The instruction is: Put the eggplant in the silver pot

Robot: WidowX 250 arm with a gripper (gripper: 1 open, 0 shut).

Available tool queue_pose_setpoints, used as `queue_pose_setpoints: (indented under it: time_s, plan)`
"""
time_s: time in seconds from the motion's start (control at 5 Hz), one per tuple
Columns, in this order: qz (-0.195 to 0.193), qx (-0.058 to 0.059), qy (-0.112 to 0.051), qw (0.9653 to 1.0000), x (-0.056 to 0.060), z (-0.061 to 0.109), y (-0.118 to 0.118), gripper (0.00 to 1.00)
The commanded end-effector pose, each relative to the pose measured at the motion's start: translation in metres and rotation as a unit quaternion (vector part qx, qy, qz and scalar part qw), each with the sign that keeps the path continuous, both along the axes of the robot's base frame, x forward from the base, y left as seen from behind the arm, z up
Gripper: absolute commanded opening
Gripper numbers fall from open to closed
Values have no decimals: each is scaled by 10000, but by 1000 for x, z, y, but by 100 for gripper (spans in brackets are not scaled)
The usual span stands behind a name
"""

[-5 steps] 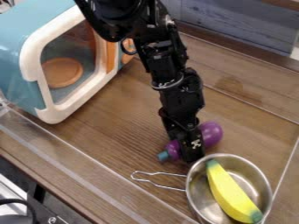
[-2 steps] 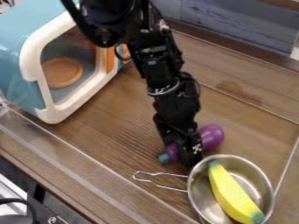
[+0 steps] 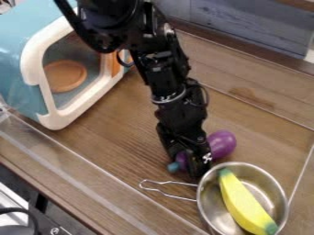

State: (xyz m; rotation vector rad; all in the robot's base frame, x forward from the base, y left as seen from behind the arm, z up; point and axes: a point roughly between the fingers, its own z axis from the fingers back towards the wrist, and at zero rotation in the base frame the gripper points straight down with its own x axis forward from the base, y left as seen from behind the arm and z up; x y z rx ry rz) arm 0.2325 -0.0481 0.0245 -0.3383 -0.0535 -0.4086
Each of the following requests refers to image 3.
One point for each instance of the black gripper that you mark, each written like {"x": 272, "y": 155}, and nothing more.
{"x": 181, "y": 114}

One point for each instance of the purple toy eggplant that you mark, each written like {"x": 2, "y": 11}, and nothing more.
{"x": 223, "y": 143}

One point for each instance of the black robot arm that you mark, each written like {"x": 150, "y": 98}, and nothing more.
{"x": 114, "y": 25}

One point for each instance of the yellow toy banana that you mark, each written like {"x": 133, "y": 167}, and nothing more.
{"x": 244, "y": 206}

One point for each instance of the orange microwave turntable plate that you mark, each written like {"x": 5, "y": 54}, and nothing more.
{"x": 66, "y": 75}

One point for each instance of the blue toy microwave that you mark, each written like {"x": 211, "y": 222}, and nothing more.
{"x": 36, "y": 38}

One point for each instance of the silver pot with wire handle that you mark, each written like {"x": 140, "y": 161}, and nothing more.
{"x": 261, "y": 184}

